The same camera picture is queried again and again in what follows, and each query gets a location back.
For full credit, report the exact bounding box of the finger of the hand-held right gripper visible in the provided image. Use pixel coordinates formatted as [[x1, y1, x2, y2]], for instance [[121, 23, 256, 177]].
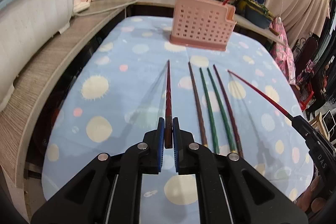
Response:
[[292, 115, 319, 143]]

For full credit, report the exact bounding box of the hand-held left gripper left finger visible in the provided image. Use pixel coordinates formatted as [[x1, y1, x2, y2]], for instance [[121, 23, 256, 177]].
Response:
[[31, 119, 164, 224]]

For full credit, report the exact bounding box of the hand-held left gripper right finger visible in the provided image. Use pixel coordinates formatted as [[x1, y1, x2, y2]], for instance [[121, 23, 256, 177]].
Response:
[[172, 118, 309, 224]]

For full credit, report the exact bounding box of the brown chopstick gold band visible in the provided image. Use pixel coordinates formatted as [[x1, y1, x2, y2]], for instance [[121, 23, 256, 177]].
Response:
[[188, 62, 209, 147]]

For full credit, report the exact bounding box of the green chopstick gold band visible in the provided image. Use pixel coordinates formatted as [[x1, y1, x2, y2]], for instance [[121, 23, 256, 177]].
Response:
[[207, 67, 237, 153], [199, 67, 220, 154]]

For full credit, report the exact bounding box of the dark red chopstick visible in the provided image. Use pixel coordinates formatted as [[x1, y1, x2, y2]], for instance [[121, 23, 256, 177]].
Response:
[[163, 59, 174, 149]]

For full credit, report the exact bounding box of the maroon chopstick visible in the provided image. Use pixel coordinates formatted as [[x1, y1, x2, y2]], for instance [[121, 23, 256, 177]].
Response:
[[213, 64, 244, 159]]

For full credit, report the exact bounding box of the pink perforated utensil basket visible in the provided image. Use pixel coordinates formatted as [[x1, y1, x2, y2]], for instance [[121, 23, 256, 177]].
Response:
[[169, 0, 238, 52]]

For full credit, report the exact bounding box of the person's right hand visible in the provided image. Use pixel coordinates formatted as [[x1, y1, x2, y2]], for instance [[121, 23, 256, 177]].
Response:
[[295, 176, 332, 214]]

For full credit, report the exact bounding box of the blue planet-print tablecloth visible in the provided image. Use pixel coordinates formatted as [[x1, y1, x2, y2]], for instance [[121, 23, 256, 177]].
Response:
[[42, 15, 315, 224]]

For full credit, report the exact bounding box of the pink floral garment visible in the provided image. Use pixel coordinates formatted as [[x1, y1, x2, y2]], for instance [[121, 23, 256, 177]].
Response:
[[270, 18, 297, 84]]

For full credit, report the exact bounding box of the black metal chair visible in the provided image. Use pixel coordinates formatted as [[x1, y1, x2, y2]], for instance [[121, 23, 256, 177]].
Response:
[[294, 35, 319, 71]]

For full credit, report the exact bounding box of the blue plastic basin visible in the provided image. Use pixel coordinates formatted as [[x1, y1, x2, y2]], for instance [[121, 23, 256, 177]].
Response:
[[245, 5, 272, 29]]

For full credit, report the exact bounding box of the yellow-green colander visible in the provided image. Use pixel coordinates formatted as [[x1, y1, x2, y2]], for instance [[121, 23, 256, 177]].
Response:
[[244, 0, 272, 16]]

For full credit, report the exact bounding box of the grey wood-grain counter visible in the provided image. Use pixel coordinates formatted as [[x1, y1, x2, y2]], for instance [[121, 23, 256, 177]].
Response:
[[0, 0, 139, 188]]

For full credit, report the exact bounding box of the white dish rack blue lid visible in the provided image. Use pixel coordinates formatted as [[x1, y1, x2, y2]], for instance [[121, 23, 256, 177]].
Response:
[[0, 0, 80, 113]]

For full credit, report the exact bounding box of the white power cord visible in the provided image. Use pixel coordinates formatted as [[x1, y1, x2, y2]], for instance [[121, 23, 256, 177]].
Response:
[[76, 0, 139, 17]]

